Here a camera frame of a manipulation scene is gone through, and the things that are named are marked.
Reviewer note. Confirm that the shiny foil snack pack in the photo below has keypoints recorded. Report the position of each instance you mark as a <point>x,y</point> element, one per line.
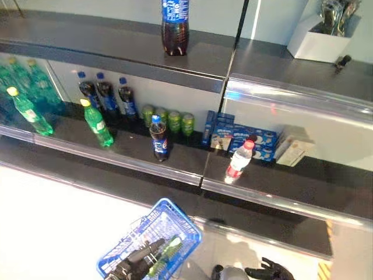
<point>329,14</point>
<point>349,16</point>

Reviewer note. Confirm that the white display box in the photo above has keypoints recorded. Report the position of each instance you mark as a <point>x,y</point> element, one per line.
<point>314,43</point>

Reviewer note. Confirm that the blue Oreo cookie box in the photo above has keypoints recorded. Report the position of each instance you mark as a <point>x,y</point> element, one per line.
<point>265,153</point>
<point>262,135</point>

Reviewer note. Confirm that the small black object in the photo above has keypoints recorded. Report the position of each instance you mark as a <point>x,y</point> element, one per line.
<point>344,61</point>

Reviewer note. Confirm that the black shelf upright post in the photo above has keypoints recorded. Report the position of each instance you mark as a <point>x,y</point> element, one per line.
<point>242,17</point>

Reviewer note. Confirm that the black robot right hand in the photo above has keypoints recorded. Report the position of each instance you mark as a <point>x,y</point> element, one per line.
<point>271,272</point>

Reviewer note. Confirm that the clear water bottle red cap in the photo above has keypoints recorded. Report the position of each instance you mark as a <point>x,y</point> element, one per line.
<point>240,160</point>

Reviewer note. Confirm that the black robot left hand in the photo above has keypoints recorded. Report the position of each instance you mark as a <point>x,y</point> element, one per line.
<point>131,265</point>

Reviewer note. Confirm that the yellow black hazard floor tape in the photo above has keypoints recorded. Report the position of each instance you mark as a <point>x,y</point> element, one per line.
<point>325,269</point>

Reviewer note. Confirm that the green Sprite bottle yellow cap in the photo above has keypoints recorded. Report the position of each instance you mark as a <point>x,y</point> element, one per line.
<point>97,125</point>
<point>11,78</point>
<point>39,84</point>
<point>32,116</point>

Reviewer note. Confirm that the blue plastic shopping basket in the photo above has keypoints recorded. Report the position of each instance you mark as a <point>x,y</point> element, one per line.
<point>186,223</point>

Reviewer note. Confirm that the narrow blue biscuit box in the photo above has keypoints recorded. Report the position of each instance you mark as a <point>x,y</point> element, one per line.
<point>208,128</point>

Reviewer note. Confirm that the blue white wafer cone box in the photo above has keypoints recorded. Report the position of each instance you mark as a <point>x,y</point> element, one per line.
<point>221,137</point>

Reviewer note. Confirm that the green soda bottle lying flat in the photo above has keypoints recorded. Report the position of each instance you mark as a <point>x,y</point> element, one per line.
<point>166,253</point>

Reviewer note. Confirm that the large Pepsi cola bottle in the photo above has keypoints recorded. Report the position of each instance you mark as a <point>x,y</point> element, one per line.
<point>175,35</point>

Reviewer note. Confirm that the silver robot right leg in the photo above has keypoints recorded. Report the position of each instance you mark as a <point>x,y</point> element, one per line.
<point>233,274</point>

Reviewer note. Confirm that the cream gift box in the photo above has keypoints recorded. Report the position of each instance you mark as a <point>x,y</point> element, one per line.
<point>294,153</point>

